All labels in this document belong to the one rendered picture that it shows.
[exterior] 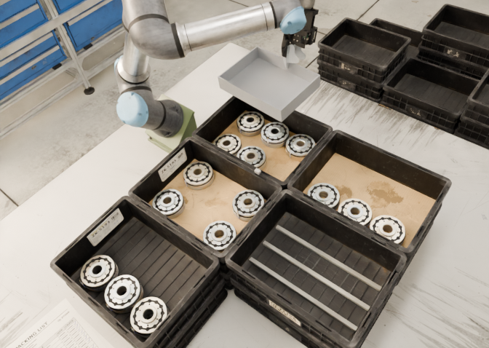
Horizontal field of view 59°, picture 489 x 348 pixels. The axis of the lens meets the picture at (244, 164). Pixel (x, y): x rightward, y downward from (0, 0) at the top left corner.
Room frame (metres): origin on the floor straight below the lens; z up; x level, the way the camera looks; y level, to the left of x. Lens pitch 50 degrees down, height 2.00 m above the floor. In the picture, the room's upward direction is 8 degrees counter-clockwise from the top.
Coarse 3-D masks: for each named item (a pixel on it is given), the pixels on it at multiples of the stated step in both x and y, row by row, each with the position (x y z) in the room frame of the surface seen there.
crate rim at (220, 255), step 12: (180, 144) 1.03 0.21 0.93; (204, 144) 1.01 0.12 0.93; (168, 156) 0.98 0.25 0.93; (156, 168) 0.94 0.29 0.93; (240, 168) 0.89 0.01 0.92; (144, 180) 0.89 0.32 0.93; (264, 180) 0.83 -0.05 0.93; (132, 192) 0.85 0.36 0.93; (276, 192) 0.77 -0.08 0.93; (144, 204) 0.80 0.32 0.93; (264, 204) 0.74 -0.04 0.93; (180, 228) 0.69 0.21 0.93; (216, 252) 0.60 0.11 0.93; (228, 252) 0.60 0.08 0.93
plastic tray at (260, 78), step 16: (256, 48) 1.28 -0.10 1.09; (240, 64) 1.23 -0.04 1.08; (256, 64) 1.25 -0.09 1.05; (272, 64) 1.24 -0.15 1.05; (224, 80) 1.13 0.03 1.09; (240, 80) 1.18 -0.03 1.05; (256, 80) 1.16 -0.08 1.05; (272, 80) 1.15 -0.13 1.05; (288, 80) 1.14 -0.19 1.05; (304, 80) 1.13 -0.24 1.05; (240, 96) 1.09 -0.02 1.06; (256, 96) 1.09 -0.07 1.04; (272, 96) 1.07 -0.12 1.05; (288, 96) 1.06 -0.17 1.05; (304, 96) 1.03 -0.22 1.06; (272, 112) 0.98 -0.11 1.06; (288, 112) 0.98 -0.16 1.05
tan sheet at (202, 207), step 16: (176, 176) 0.97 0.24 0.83; (224, 176) 0.94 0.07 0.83; (192, 192) 0.89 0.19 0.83; (208, 192) 0.88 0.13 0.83; (224, 192) 0.88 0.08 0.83; (192, 208) 0.83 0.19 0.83; (208, 208) 0.82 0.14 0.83; (224, 208) 0.81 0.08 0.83; (192, 224) 0.77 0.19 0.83; (208, 224) 0.76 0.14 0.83; (240, 224) 0.74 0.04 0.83
